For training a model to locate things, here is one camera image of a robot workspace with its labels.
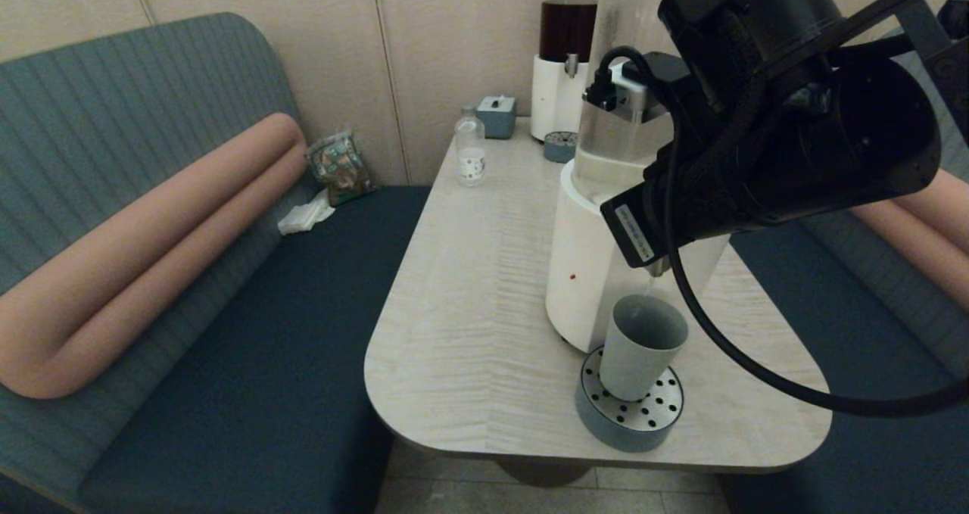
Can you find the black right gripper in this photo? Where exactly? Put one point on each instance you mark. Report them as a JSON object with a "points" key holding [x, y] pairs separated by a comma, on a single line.
{"points": [[681, 211]]}

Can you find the large metal dispenser tap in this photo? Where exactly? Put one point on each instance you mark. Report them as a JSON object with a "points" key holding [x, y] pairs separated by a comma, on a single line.
{"points": [[658, 269]]}

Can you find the grey plastic cup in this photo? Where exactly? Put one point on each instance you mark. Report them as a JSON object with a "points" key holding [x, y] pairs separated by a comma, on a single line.
{"points": [[637, 362]]}

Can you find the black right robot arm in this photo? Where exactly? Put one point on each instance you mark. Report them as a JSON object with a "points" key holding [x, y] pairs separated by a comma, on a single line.
{"points": [[817, 105]]}

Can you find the clear water dispenser white base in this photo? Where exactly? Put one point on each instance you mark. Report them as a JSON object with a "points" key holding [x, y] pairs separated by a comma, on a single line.
{"points": [[583, 256]]}

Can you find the small blue perforated drip tray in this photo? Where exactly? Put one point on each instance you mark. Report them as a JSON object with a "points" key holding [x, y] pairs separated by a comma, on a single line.
{"points": [[560, 147]]}

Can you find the dark drink dispenser white base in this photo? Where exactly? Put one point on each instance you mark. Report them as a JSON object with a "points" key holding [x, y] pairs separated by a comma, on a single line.
{"points": [[553, 98]]}

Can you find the small metal dispenser tap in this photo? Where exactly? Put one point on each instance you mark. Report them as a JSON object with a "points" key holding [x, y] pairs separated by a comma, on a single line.
{"points": [[570, 64]]}

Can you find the blue-grey tissue box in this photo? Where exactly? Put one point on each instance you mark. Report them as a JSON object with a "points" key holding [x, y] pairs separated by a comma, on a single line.
{"points": [[496, 116]]}

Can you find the clear plastic bottle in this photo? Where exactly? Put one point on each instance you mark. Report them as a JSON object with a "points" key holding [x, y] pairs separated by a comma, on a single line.
{"points": [[470, 153]]}

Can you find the large blue perforated drip tray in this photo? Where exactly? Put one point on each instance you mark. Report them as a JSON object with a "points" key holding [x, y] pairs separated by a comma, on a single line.
{"points": [[609, 431]]}

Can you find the pink bolster cushion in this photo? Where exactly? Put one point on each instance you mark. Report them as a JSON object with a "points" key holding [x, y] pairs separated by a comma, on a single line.
{"points": [[151, 256], [923, 226]]}

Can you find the teal upholstered bench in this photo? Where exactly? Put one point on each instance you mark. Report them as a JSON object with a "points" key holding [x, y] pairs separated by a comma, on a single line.
{"points": [[265, 385], [870, 461]]}

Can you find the printed snack bag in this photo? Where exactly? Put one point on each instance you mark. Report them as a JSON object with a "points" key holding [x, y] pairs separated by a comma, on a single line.
{"points": [[341, 167]]}

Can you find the crumpled white tissue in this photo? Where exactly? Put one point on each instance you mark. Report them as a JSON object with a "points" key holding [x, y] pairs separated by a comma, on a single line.
{"points": [[305, 215]]}

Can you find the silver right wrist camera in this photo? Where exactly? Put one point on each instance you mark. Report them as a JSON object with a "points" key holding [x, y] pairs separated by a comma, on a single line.
{"points": [[632, 98]]}

